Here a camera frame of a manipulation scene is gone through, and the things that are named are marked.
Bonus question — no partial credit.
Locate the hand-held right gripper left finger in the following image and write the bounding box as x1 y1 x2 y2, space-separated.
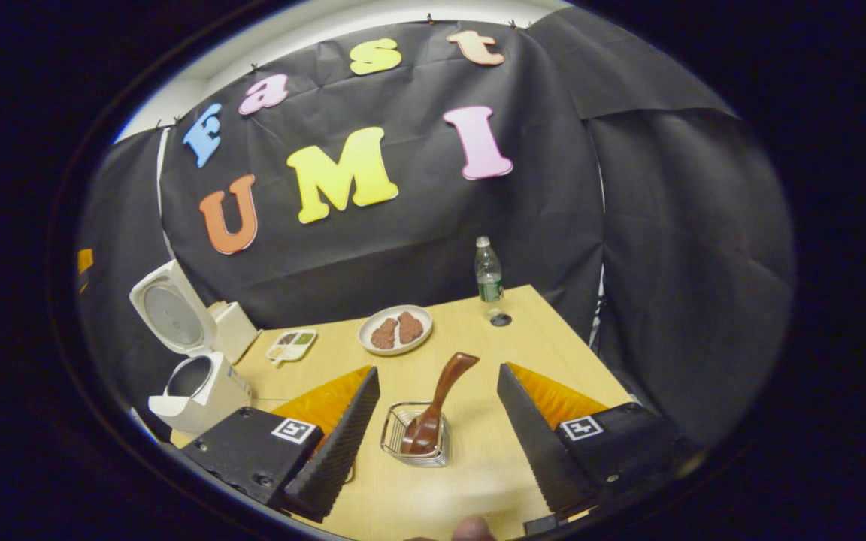
180 365 381 524

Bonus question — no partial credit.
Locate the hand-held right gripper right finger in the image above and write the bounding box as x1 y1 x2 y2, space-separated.
496 361 686 519

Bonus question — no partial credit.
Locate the round white plate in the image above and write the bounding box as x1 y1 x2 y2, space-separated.
358 304 434 356

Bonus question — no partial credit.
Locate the white rice cooker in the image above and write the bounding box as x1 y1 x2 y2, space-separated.
129 259 253 437

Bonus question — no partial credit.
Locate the brown wooden spoon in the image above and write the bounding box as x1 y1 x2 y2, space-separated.
400 352 480 456

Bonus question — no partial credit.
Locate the white divided grain tray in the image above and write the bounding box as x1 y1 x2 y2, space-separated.
265 328 319 367

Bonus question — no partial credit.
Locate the green glass bottle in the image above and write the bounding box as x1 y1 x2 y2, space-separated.
474 236 505 304

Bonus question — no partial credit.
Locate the metal wire chopstick holder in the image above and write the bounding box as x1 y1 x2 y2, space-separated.
380 400 453 468

